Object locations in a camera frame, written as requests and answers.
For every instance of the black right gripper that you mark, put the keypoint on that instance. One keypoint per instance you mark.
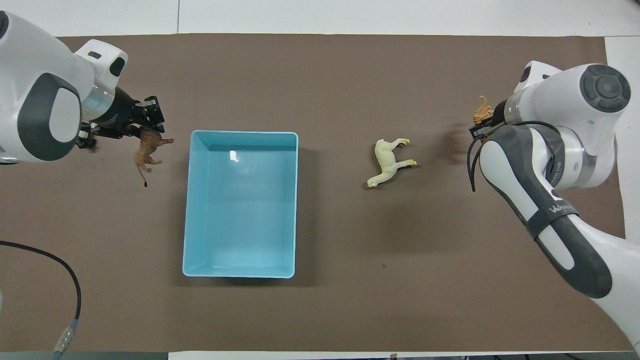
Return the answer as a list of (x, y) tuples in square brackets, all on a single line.
[(499, 114)]

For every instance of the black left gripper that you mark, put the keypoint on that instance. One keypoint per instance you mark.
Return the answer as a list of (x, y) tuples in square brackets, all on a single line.
[(117, 112)]

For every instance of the orange tiger toy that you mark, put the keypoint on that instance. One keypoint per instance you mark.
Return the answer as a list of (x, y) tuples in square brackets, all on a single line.
[(482, 115)]

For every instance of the brown lion toy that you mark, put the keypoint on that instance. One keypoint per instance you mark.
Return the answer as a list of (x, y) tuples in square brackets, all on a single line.
[(147, 147)]

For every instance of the cream camel toy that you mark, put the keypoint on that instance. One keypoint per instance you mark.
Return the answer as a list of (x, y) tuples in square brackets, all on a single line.
[(386, 162)]

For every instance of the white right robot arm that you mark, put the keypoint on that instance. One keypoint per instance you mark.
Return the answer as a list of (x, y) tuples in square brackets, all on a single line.
[(555, 120)]

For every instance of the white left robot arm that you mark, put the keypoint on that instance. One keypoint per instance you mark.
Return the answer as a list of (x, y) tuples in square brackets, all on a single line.
[(30, 75)]

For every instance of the light blue storage box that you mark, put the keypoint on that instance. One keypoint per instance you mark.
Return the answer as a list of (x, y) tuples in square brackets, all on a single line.
[(240, 210)]

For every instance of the brown table mat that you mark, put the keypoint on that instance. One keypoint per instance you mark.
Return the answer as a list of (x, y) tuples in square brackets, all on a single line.
[(350, 260)]

